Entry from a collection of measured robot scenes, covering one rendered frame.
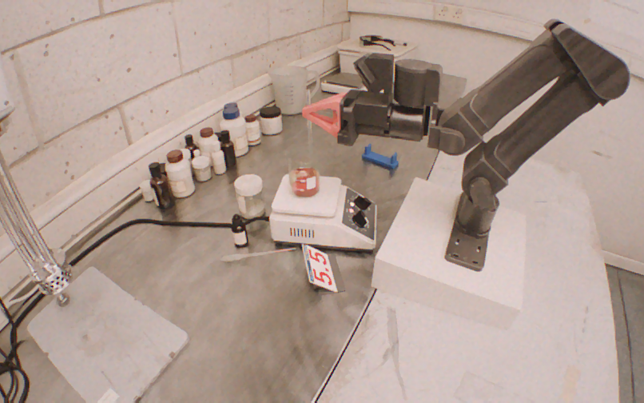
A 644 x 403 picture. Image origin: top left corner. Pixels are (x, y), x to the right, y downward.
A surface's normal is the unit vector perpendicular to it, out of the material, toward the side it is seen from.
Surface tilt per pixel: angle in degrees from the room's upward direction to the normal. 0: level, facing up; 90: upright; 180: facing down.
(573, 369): 0
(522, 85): 94
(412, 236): 4
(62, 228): 90
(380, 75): 90
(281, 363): 0
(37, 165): 90
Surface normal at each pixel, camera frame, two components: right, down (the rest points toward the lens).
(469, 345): 0.00, -0.80
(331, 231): -0.14, 0.59
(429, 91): -0.39, 0.58
